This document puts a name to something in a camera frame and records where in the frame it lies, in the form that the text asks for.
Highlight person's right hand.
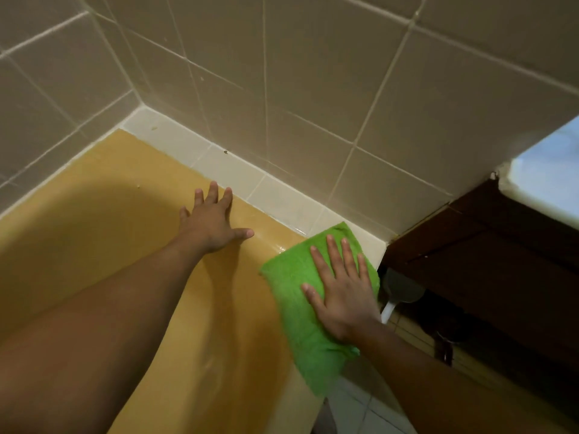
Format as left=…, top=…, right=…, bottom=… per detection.
left=301, top=234, right=382, bottom=344

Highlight person's left hand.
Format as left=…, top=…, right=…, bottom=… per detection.
left=174, top=181, right=255, bottom=256

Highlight green cleaning cloth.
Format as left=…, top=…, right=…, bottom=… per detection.
left=260, top=222, right=381, bottom=397

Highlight person's right forearm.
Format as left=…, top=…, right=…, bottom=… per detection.
left=346, top=318, right=579, bottom=434

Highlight person's left forearm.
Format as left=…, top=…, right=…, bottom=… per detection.
left=0, top=239, right=203, bottom=434

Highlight grey plastic dipper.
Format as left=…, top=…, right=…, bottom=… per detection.
left=380, top=268, right=427, bottom=324

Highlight yellow bathtub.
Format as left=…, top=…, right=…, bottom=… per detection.
left=0, top=129, right=324, bottom=434

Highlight dark wooden cabinet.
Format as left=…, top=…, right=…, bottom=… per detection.
left=379, top=178, right=579, bottom=371

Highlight white countertop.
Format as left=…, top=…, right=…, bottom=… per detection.
left=498, top=115, right=579, bottom=231

